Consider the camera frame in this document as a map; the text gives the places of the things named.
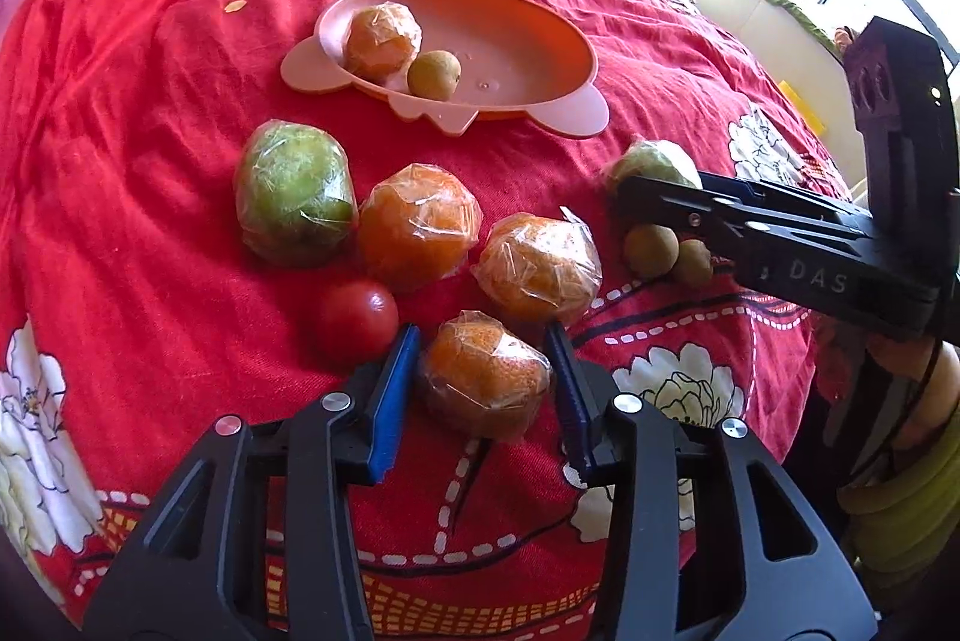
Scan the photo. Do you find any pink plastic plate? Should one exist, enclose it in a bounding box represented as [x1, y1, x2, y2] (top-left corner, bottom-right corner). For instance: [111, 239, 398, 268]
[281, 0, 610, 142]

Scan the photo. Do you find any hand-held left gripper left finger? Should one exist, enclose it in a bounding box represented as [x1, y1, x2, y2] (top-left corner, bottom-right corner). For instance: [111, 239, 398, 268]
[82, 324, 421, 641]

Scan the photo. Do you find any red floral blanket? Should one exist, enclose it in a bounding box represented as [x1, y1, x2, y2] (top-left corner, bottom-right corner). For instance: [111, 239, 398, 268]
[0, 0, 856, 634]

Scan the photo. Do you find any large green fruit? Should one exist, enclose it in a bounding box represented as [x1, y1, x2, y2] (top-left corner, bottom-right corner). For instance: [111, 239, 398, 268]
[235, 120, 357, 267]

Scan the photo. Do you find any kiwi in bowl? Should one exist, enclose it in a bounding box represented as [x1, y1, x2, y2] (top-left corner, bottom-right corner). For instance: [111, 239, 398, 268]
[407, 50, 461, 103]

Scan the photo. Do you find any small green fruit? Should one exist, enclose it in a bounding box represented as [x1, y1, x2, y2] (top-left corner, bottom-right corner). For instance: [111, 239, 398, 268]
[606, 139, 704, 196]

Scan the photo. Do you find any kiwi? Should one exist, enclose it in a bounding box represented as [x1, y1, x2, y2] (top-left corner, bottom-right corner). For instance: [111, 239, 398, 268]
[407, 50, 461, 103]
[624, 224, 680, 279]

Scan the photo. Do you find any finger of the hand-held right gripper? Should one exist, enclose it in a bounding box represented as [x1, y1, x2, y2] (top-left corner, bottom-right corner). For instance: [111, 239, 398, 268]
[701, 213, 946, 342]
[615, 172, 875, 237]

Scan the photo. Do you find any yellow paper bag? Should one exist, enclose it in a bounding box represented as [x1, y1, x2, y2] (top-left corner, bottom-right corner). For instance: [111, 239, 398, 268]
[776, 79, 826, 133]

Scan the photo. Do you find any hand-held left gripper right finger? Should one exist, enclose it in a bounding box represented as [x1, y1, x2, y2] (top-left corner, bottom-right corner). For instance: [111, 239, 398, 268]
[544, 322, 878, 641]

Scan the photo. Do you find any red tomato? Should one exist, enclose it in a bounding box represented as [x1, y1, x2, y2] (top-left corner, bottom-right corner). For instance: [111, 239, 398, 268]
[319, 281, 400, 363]

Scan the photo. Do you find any plastic-wrapped orange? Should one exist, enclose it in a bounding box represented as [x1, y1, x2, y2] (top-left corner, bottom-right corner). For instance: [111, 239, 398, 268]
[356, 163, 482, 291]
[472, 210, 603, 325]
[343, 2, 422, 83]
[418, 309, 554, 440]

